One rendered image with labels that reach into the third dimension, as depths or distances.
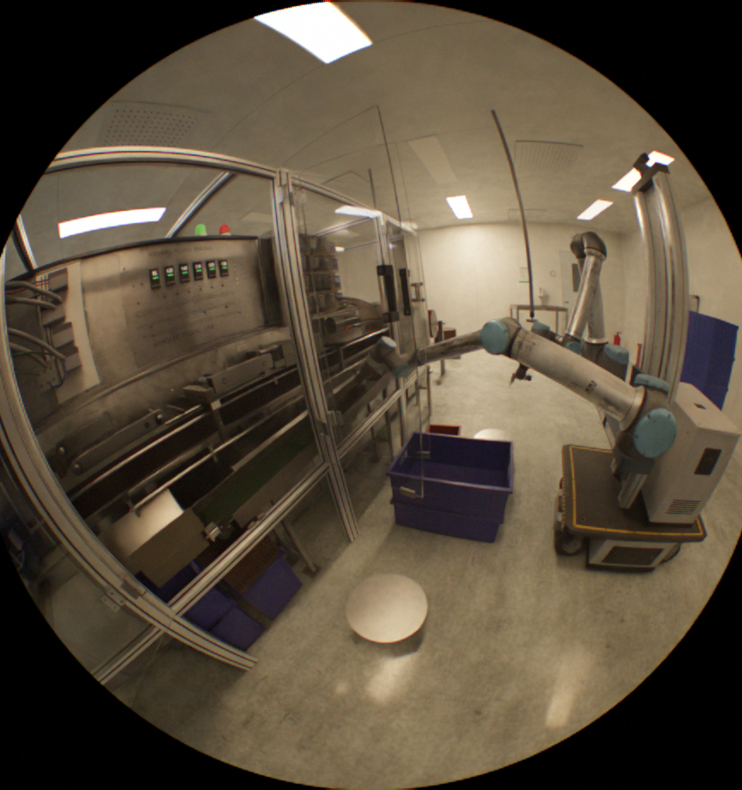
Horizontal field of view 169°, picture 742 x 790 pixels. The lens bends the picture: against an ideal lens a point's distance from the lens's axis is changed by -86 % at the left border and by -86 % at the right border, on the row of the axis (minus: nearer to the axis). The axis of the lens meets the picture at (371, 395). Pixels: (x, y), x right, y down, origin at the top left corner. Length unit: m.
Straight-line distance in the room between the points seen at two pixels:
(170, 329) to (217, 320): 0.26
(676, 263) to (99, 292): 2.11
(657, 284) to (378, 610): 1.74
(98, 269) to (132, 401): 0.57
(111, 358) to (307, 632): 1.42
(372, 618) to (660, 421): 1.08
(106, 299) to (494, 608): 2.08
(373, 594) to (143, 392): 1.18
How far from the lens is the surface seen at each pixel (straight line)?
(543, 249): 5.83
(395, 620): 1.01
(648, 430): 0.83
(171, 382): 1.17
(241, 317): 1.43
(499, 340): 0.84
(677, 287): 1.16
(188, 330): 1.28
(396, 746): 1.25
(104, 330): 1.21
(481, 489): 1.15
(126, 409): 1.13
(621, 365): 1.43
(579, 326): 1.29
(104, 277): 1.26
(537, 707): 1.32
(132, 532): 0.95
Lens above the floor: 1.22
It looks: 22 degrees down
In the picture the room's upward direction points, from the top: 8 degrees counter-clockwise
